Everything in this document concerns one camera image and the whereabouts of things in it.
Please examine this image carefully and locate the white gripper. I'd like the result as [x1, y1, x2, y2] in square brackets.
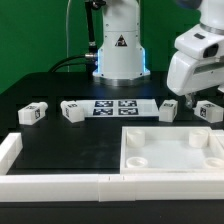
[167, 25, 224, 109]

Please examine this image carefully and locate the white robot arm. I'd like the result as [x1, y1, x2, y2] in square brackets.
[85, 0, 224, 107]

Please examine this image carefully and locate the white sheet with markers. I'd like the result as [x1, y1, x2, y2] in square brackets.
[76, 99, 159, 117]

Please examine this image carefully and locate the white U-shaped fence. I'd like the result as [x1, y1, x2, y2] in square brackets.
[0, 133, 224, 202]

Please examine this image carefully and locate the black thick cable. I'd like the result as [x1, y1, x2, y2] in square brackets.
[48, 0, 107, 73]

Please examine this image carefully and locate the grey thin cable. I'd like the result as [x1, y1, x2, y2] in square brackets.
[65, 0, 73, 73]

